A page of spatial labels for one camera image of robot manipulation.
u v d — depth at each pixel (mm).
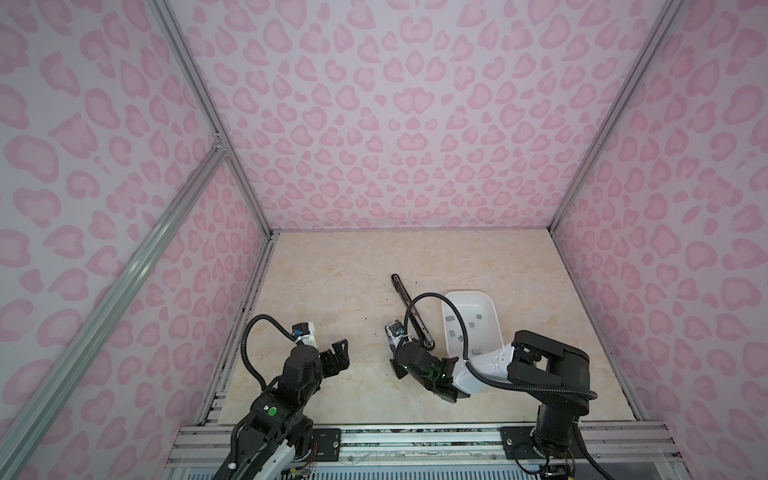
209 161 857
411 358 660
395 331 762
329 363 693
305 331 692
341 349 722
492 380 497
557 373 472
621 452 730
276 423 533
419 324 924
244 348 550
